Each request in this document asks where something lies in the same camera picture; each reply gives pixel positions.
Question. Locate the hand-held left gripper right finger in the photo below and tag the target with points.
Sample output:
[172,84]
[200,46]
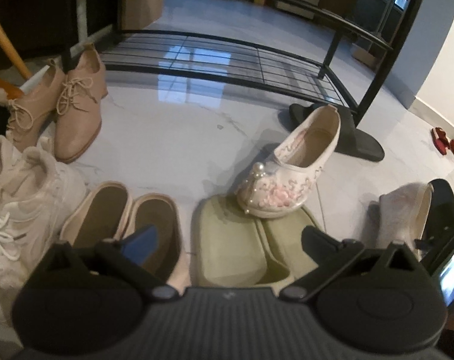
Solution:
[316,240]

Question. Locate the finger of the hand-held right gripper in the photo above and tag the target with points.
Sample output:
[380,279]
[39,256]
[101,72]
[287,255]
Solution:
[442,195]

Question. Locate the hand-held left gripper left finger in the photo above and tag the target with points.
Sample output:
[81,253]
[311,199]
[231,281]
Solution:
[140,240]

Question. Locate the cream block-heel shoe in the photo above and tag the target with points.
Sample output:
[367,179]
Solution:
[99,213]
[163,217]

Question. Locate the pale green slipper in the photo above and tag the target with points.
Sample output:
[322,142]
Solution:
[283,240]
[227,247]

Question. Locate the white embroidered pearl shoe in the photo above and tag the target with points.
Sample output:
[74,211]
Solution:
[395,210]
[279,195]

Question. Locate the black slipper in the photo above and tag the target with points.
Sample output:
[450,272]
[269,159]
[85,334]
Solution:
[361,144]

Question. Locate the beige lace-up leather shoe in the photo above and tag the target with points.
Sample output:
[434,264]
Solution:
[35,101]
[79,131]

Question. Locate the black metal shoe rack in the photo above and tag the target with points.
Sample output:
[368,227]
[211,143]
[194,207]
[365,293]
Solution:
[379,82]

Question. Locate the small cardboard box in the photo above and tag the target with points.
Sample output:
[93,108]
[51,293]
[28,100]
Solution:
[365,56]

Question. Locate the glass door cabinet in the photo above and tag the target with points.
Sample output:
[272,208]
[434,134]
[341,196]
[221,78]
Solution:
[384,3]

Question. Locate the wooden chair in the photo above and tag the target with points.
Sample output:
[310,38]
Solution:
[9,41]

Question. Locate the dark brown cabinet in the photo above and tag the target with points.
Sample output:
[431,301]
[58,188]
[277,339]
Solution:
[32,18]

